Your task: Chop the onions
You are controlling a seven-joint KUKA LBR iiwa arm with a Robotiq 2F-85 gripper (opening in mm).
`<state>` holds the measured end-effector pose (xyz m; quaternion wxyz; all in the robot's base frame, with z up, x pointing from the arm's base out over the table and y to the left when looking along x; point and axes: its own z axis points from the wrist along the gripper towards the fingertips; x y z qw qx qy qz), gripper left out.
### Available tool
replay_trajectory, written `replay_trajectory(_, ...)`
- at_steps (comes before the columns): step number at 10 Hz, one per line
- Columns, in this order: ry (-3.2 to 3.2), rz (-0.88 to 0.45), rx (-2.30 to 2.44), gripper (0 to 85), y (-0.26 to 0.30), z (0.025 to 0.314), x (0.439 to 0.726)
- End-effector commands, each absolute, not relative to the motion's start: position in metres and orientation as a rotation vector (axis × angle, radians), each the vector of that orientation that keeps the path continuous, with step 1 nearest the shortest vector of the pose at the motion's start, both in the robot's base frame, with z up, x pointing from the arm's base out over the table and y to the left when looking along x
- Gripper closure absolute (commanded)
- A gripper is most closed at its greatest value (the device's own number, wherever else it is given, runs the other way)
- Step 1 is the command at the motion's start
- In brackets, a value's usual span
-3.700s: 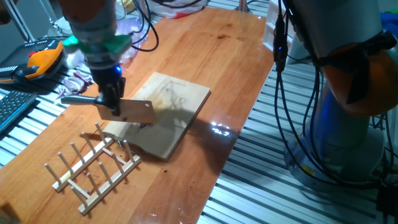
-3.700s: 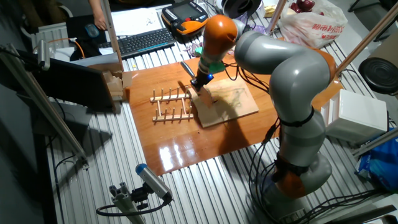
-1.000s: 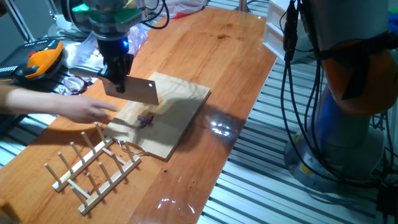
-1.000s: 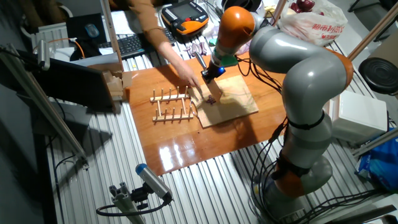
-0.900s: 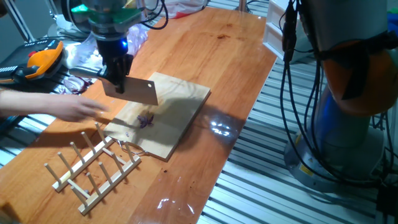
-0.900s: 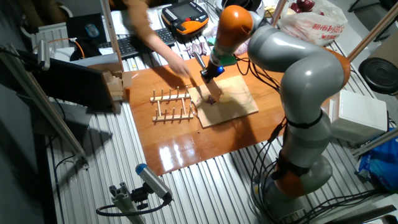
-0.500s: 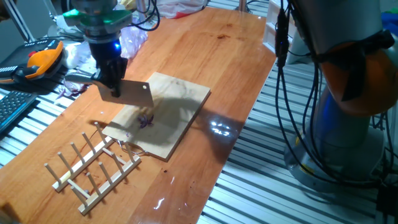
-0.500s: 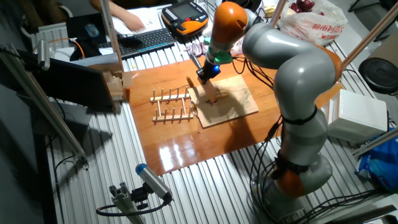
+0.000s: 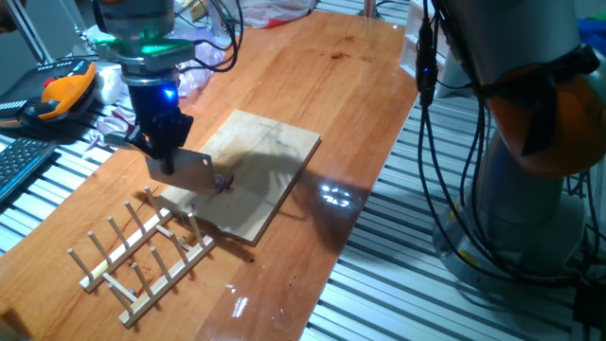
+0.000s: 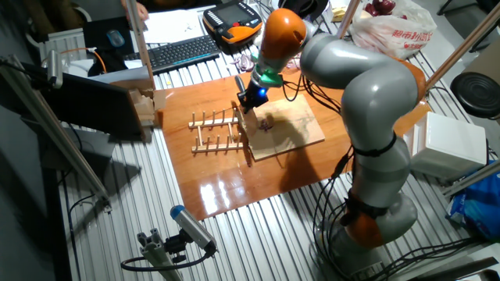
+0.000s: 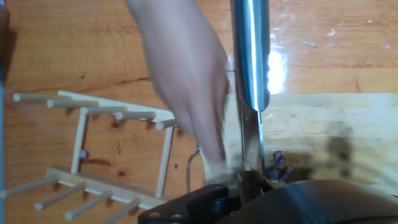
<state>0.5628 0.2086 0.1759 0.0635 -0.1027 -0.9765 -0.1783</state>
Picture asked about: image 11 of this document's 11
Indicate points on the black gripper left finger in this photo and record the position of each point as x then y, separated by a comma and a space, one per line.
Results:
192, 205

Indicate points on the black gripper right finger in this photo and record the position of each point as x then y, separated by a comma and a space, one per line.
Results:
273, 183

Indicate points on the light wooden cutting board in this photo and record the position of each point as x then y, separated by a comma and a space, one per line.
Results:
326, 118

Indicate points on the steel cleaver knife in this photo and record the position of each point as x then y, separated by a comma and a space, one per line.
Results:
250, 46

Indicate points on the person's right hand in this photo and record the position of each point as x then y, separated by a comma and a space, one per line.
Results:
186, 68

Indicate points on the red onion piece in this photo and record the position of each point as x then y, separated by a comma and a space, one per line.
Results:
278, 158

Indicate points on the brown rounded blurry cover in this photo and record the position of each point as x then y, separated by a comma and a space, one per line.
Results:
311, 205

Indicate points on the small pale onion scrap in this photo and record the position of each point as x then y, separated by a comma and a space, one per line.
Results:
83, 154

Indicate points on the wooden peg dish rack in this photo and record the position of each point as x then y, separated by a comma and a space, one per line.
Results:
102, 110

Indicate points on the large reddish wooden panel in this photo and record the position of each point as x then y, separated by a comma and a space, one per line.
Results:
77, 46

